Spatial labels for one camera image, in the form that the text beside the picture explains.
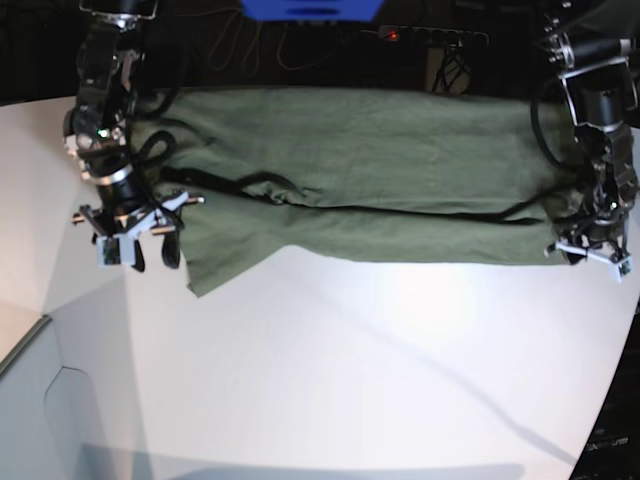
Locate black power strip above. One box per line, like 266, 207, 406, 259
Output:
376, 25, 490, 48

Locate olive green t-shirt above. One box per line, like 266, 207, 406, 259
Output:
133, 88, 579, 296

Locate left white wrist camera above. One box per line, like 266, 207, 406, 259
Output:
609, 255, 634, 283

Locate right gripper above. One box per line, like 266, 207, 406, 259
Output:
71, 189, 205, 273

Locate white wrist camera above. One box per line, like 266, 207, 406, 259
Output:
96, 234, 136, 267
609, 255, 634, 283

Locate grey cable loops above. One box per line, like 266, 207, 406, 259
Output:
207, 9, 351, 76

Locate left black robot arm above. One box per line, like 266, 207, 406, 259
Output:
530, 1, 639, 276

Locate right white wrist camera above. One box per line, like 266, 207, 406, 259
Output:
96, 234, 136, 267

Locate blue plastic box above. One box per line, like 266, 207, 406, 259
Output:
240, 0, 384, 22

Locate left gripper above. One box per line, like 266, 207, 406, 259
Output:
544, 214, 631, 265

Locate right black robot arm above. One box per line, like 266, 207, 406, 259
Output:
63, 1, 204, 272

